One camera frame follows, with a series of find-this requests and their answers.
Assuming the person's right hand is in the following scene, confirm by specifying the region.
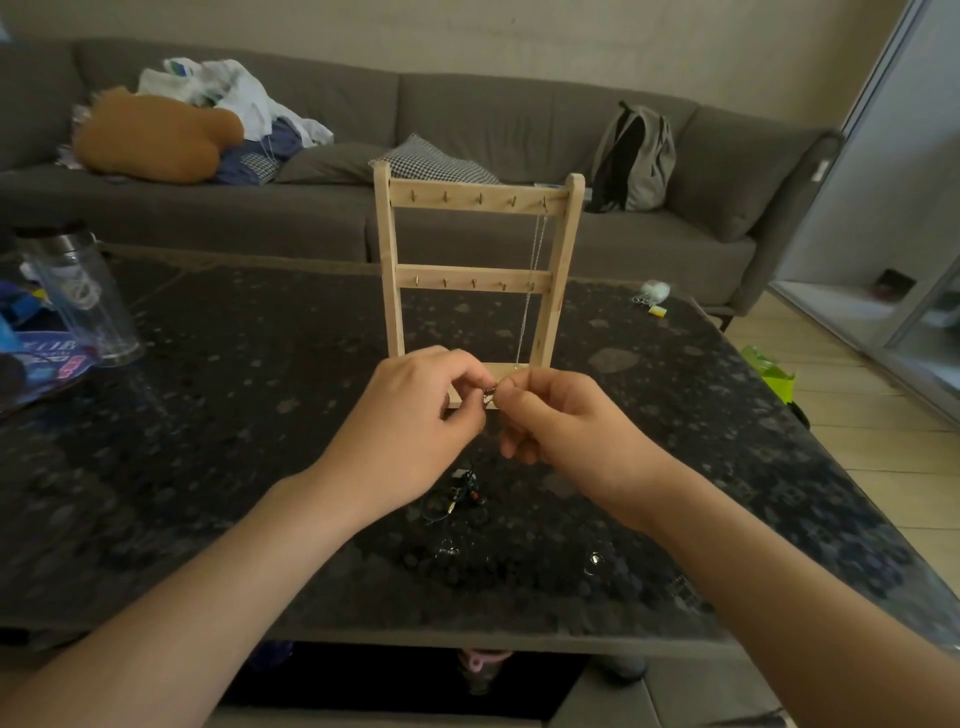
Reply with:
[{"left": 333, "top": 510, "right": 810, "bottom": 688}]
[{"left": 493, "top": 367, "right": 688, "bottom": 535}]

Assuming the person's left hand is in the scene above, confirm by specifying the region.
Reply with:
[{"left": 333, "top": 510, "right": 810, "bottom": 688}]
[{"left": 311, "top": 345, "right": 498, "bottom": 530}]

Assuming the black cord necklace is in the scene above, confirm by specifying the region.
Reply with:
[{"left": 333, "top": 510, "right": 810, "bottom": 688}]
[{"left": 419, "top": 464, "right": 489, "bottom": 524}]

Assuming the silver chain necklace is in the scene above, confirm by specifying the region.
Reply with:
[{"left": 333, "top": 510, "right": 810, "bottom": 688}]
[{"left": 513, "top": 198, "right": 549, "bottom": 370}]

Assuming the wooden jewelry stand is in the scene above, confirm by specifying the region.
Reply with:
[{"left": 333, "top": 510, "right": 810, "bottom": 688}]
[{"left": 372, "top": 159, "right": 586, "bottom": 410}]

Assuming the person's right forearm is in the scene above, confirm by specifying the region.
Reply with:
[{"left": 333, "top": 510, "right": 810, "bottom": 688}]
[{"left": 637, "top": 464, "right": 960, "bottom": 728}]

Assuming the person's left forearm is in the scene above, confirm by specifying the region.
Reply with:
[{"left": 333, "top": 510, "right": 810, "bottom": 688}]
[{"left": 0, "top": 464, "right": 369, "bottom": 728}]

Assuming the green bag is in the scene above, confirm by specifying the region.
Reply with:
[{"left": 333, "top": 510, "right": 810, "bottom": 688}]
[{"left": 740, "top": 344, "right": 798, "bottom": 406}]

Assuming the pink item under table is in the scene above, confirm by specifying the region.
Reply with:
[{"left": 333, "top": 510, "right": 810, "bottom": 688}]
[{"left": 457, "top": 649, "right": 515, "bottom": 695}]

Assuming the blue cloth item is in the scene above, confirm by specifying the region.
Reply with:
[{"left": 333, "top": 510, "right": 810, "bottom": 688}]
[{"left": 247, "top": 641, "right": 294, "bottom": 673}]

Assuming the checkered pillow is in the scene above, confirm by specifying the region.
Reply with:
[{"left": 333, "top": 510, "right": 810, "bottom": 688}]
[{"left": 367, "top": 133, "right": 502, "bottom": 186}]

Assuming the grey flat cushion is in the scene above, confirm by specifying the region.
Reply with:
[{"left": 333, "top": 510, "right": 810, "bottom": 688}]
[{"left": 273, "top": 142, "right": 388, "bottom": 185}]

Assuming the grey backpack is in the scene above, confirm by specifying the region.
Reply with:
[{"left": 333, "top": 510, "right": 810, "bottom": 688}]
[{"left": 586, "top": 102, "right": 678, "bottom": 214}]

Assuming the blue crumpled garment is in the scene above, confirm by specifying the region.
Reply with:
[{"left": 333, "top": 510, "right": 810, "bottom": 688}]
[{"left": 215, "top": 117, "right": 305, "bottom": 187}]

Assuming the grey fabric sofa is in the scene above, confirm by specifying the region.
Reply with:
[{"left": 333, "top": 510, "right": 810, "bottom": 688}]
[{"left": 0, "top": 37, "right": 845, "bottom": 313}]

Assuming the clear plastic tumbler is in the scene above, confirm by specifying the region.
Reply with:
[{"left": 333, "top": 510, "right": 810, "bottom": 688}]
[{"left": 16, "top": 223, "right": 144, "bottom": 367}]

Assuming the dark shoe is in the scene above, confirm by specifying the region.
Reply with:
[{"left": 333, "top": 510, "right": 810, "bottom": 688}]
[{"left": 873, "top": 268, "right": 918, "bottom": 301}]

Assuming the blue printed packet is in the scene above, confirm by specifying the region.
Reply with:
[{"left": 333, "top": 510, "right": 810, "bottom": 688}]
[{"left": 0, "top": 281, "right": 99, "bottom": 414}]

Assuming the white crumpled garment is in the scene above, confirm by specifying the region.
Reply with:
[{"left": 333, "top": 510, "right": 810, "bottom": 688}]
[{"left": 137, "top": 57, "right": 335, "bottom": 149}]

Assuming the brown plush toy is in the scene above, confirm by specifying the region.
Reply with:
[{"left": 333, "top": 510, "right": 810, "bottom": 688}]
[{"left": 72, "top": 86, "right": 246, "bottom": 186}]

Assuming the sliding glass door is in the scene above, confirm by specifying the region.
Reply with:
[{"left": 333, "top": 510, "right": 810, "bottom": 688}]
[{"left": 770, "top": 0, "right": 960, "bottom": 425}]

